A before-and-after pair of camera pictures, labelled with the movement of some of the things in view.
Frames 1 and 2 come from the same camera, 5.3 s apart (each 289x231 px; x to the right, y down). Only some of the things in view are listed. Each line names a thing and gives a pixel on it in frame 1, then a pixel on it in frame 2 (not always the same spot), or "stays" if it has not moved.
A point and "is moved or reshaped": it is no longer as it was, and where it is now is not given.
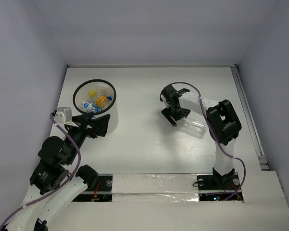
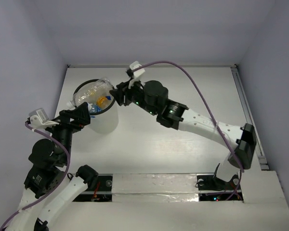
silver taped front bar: [156, 187] stays
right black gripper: [167, 112] → [122, 90]
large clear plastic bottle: [195, 128] is moved or reshaped
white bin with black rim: [97, 97] stays
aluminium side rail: [263, 163] stays
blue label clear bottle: [89, 107] stays
